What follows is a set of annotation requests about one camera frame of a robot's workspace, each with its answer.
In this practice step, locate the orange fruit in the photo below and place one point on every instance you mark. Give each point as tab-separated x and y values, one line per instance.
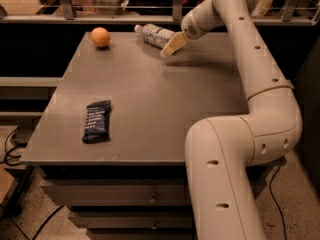
100	37

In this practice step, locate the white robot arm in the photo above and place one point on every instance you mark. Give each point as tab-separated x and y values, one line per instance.
218	150

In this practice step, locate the dark blue rxbar wrapper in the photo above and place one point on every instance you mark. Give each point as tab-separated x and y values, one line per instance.
97	122

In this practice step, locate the grey drawer cabinet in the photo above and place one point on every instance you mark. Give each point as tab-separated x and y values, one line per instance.
154	102

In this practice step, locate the round top drawer knob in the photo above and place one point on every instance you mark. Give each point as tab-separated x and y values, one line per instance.
154	198

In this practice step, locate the round drawer knob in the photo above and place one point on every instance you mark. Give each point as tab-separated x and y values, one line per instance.
154	225
154	198

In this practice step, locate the black bag behind railing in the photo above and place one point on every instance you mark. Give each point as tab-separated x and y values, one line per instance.
156	0

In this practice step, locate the metal railing frame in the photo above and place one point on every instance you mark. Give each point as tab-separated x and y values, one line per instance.
282	12

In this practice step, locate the clear plastic water bottle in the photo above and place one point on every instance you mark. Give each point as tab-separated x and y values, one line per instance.
154	35

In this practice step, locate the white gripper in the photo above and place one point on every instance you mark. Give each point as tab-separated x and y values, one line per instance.
190	26

